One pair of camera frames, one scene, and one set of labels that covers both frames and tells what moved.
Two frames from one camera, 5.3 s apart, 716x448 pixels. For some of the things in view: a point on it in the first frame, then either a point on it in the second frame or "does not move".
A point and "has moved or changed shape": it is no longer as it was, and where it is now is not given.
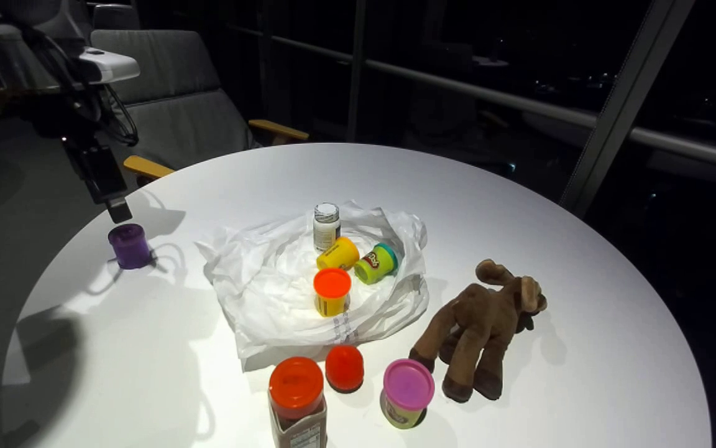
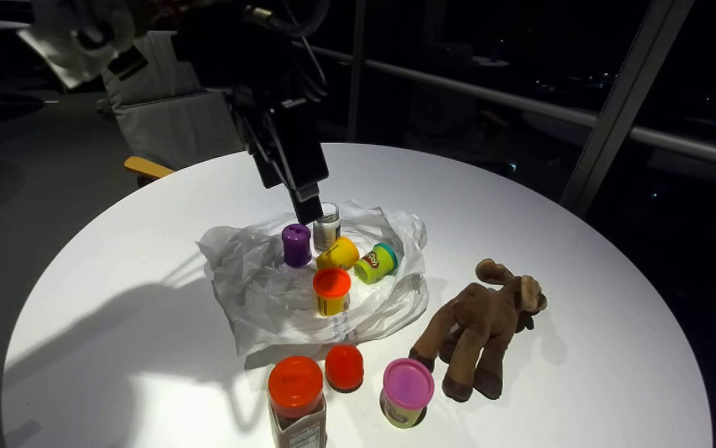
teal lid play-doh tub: (387, 265) does not move
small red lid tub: (344, 366) does not move
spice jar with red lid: (297, 402) does not move
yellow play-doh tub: (338, 254) does not move
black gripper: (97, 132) → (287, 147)
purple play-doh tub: (131, 245) → (297, 245)
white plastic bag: (267, 272) has moved or changed shape
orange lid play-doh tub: (332, 290) does not move
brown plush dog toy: (475, 326) does not move
